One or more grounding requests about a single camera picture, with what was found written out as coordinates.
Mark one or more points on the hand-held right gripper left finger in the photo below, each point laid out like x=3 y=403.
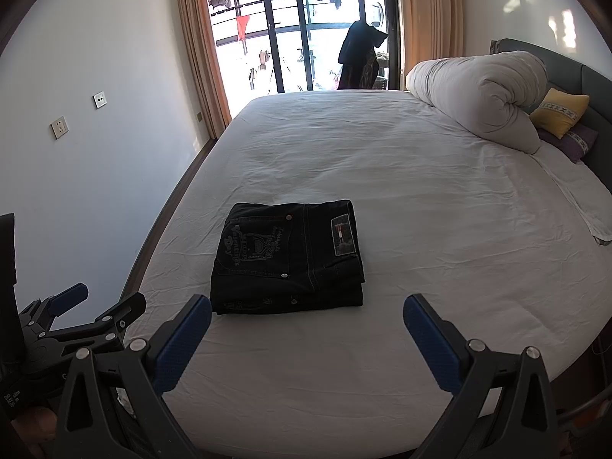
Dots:
x=181 y=344

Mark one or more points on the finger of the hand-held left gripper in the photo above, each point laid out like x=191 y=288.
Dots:
x=119 y=313
x=69 y=295

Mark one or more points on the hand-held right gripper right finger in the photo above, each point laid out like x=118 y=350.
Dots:
x=430 y=344

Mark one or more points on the black pants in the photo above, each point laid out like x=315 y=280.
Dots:
x=287 y=258

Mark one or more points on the person's left hand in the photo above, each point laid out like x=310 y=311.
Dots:
x=38 y=423

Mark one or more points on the bed with white sheet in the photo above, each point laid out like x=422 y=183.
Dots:
x=382 y=201

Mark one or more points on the white cloth strip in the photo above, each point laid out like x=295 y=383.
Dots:
x=573 y=191

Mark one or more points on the purple patterned pillow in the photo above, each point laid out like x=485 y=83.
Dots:
x=578 y=141

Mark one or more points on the rolled white duvet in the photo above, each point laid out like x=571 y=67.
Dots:
x=478 y=91

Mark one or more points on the yellow patterned pillow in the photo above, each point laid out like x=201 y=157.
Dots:
x=559 y=114

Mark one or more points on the orange curtain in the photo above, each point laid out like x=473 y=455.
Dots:
x=430 y=9
x=196 y=33

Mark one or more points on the dark hanging jacket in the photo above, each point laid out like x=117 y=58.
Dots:
x=358 y=52

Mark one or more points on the grey upholstered headboard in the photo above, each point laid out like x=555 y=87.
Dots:
x=597 y=81

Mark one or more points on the red hanging garment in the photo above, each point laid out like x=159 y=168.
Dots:
x=242 y=26

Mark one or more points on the white washing machine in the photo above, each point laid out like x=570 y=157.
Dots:
x=377 y=12

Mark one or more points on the white wall socket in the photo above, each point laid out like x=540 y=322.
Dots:
x=59 y=127
x=100 y=100

